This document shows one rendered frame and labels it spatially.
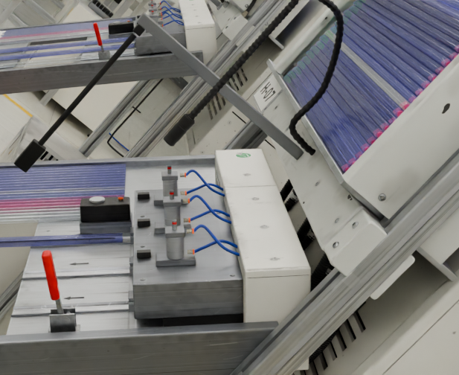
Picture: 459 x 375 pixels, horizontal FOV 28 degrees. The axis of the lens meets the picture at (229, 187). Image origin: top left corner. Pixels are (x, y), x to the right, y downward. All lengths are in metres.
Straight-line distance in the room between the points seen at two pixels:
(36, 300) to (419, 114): 0.55
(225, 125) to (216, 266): 1.39
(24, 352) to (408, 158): 0.50
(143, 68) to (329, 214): 1.42
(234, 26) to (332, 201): 1.34
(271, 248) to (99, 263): 0.29
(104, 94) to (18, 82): 3.36
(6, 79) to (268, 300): 1.52
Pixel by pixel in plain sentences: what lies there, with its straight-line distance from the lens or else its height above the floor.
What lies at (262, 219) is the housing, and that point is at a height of 1.26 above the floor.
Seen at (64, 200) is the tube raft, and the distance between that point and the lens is 1.57.
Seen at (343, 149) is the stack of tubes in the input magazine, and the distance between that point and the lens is 1.16.
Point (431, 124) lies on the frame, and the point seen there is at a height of 1.50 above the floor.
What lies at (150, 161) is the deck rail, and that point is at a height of 1.10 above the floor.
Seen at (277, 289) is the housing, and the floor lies 1.24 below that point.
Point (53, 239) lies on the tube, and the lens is 1.41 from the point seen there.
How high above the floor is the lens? 1.50
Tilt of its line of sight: 11 degrees down
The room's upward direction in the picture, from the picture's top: 43 degrees clockwise
